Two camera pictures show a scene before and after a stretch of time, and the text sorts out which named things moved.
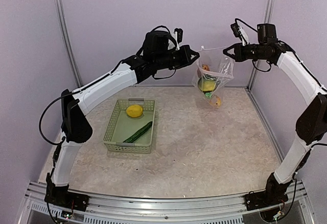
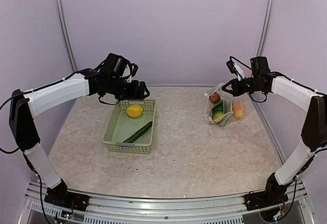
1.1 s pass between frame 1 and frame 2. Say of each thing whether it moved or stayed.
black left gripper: moved
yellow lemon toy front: moved
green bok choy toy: moved
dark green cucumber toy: stayed
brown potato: moved
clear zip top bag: moved
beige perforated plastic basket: stayed
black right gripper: moved
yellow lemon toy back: stayed
